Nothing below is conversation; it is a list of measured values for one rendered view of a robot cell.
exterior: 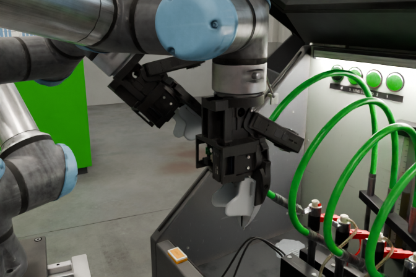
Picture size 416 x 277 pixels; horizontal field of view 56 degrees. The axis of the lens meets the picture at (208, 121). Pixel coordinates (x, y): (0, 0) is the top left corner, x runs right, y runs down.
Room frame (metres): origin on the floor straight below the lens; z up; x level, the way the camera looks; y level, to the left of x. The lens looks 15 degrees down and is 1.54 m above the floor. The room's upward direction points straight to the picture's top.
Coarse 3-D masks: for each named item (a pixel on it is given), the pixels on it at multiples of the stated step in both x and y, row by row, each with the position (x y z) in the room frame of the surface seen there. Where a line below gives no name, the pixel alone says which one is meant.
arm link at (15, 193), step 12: (0, 168) 0.69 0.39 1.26; (12, 168) 0.72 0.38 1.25; (0, 180) 0.68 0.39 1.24; (12, 180) 0.70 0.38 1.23; (0, 192) 0.67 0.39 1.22; (12, 192) 0.69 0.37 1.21; (24, 192) 0.71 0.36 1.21; (0, 204) 0.67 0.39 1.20; (12, 204) 0.68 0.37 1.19; (24, 204) 0.71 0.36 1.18; (0, 216) 0.67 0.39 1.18; (12, 216) 0.70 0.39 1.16; (0, 228) 0.66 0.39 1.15
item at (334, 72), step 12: (324, 72) 0.81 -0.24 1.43; (336, 72) 0.82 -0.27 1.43; (348, 72) 0.84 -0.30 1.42; (300, 84) 0.78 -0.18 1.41; (312, 84) 0.79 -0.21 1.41; (360, 84) 0.87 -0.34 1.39; (288, 96) 0.76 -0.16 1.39; (372, 96) 0.89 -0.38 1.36; (276, 108) 0.74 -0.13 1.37; (372, 108) 0.89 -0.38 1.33; (372, 120) 0.90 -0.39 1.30; (372, 132) 0.91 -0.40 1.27; (372, 156) 0.91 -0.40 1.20; (372, 168) 0.91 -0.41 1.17
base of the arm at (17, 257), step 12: (12, 228) 0.70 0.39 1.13; (0, 240) 0.66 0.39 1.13; (12, 240) 0.69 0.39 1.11; (0, 252) 0.65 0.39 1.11; (12, 252) 0.67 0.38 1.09; (24, 252) 0.71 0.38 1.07; (0, 264) 0.64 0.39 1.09; (12, 264) 0.67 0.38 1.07; (24, 264) 0.69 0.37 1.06; (0, 276) 0.64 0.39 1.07; (12, 276) 0.65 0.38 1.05
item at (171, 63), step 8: (144, 64) 0.68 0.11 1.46; (152, 64) 0.68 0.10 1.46; (160, 64) 0.69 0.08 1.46; (168, 64) 0.69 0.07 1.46; (176, 64) 0.70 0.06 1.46; (184, 64) 0.70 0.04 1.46; (192, 64) 0.71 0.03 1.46; (200, 64) 0.73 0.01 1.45; (152, 72) 0.68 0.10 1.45; (160, 72) 0.68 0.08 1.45
